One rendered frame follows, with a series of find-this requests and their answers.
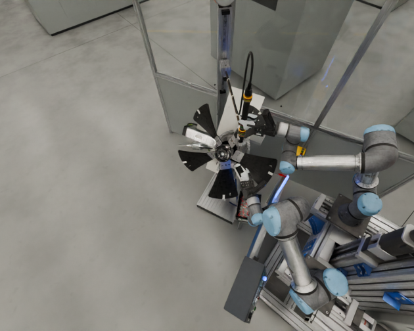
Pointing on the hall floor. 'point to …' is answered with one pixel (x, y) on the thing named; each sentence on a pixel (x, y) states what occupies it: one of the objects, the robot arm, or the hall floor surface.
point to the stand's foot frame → (215, 207)
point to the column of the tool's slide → (221, 58)
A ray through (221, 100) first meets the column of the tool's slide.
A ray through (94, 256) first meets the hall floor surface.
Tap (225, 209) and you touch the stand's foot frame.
